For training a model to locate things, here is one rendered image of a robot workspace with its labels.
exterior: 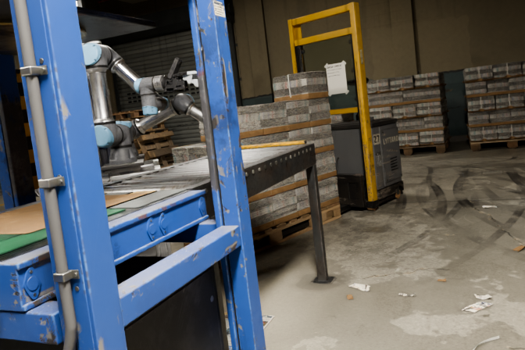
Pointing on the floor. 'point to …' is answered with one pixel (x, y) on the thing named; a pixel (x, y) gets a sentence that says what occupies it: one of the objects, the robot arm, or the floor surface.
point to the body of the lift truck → (387, 138)
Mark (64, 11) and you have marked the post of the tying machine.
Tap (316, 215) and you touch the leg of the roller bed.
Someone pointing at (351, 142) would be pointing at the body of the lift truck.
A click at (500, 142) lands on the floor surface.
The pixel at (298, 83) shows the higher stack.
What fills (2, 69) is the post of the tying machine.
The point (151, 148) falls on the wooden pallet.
